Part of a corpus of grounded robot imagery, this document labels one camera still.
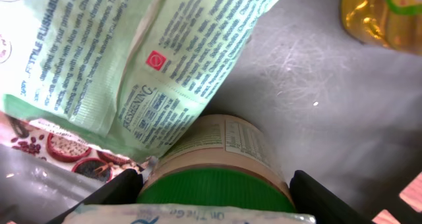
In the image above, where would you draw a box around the small teal tissue pack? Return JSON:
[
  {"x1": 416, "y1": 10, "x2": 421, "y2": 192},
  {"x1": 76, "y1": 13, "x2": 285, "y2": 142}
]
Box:
[{"x1": 63, "y1": 204, "x2": 317, "y2": 224}]

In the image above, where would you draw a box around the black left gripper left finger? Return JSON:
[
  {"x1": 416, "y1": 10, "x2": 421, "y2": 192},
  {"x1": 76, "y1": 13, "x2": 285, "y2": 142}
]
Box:
[{"x1": 47, "y1": 169, "x2": 143, "y2": 224}]

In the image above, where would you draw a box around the green flushable wipes pack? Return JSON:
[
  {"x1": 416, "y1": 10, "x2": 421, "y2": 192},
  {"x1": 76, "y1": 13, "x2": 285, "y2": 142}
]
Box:
[{"x1": 1, "y1": 0, "x2": 278, "y2": 161}]

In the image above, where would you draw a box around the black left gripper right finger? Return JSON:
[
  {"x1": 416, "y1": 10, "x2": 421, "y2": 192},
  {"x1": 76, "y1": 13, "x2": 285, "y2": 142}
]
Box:
[{"x1": 289, "y1": 170, "x2": 373, "y2": 224}]

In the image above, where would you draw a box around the brown mixed nuts bag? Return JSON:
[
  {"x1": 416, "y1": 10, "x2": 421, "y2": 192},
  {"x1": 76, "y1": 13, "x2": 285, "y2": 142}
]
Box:
[{"x1": 1, "y1": 113, "x2": 149, "y2": 182}]

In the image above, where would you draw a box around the yellow oil bottle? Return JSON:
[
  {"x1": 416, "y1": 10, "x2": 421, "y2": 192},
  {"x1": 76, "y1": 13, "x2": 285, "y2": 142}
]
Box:
[{"x1": 340, "y1": 0, "x2": 421, "y2": 55}]

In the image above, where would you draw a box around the green lidded jar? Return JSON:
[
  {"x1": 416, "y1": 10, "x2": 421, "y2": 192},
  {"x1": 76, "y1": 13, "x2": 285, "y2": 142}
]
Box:
[{"x1": 137, "y1": 115, "x2": 296, "y2": 213}]

